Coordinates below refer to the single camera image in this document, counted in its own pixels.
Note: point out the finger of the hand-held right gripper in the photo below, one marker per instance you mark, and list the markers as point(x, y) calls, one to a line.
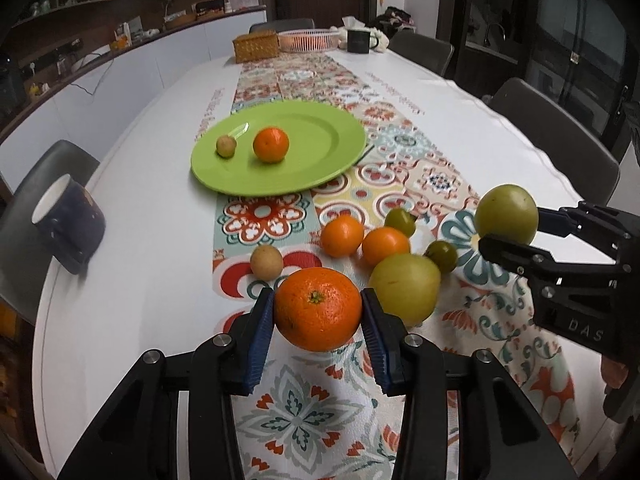
point(550, 220)
point(510, 255)

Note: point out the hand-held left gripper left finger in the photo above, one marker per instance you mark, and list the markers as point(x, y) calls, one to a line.
point(260, 345)

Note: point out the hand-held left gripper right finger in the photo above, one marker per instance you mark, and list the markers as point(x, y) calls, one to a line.
point(372, 340)

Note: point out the green apple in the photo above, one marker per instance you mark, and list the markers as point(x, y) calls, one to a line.
point(405, 287)
point(506, 215)

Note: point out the large orange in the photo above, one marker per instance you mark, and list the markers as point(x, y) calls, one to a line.
point(317, 307)

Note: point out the small tan round fruit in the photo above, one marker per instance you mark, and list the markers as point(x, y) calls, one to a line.
point(265, 261)
point(226, 146)

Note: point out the small orange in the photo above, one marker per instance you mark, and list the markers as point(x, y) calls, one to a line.
point(270, 144)
point(385, 246)
point(341, 235)

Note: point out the green plate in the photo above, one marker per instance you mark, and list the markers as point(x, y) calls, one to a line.
point(320, 140)

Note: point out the small dark green fruit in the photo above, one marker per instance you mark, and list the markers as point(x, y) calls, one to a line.
point(400, 221)
point(441, 256)

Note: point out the grey chair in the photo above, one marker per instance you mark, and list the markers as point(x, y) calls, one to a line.
point(425, 50)
point(555, 130)
point(282, 25)
point(65, 160)

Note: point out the patterned table runner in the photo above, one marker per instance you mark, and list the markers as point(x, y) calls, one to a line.
point(400, 175)

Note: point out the dark blue mug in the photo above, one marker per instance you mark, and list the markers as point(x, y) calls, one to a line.
point(67, 225)

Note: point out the white plush item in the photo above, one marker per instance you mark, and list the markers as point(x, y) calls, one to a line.
point(382, 40)

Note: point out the black bag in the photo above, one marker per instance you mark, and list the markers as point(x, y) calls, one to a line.
point(397, 17)

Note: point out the black mug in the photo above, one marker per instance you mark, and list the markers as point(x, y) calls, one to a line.
point(359, 41)

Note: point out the pink plastic basket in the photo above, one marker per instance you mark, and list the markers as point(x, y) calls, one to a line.
point(308, 40)

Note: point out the wicker box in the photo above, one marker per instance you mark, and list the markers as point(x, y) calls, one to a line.
point(255, 46)

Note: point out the white counter cabinet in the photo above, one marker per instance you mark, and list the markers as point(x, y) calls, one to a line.
point(150, 60)

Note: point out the black case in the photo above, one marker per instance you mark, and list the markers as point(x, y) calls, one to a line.
point(212, 8)

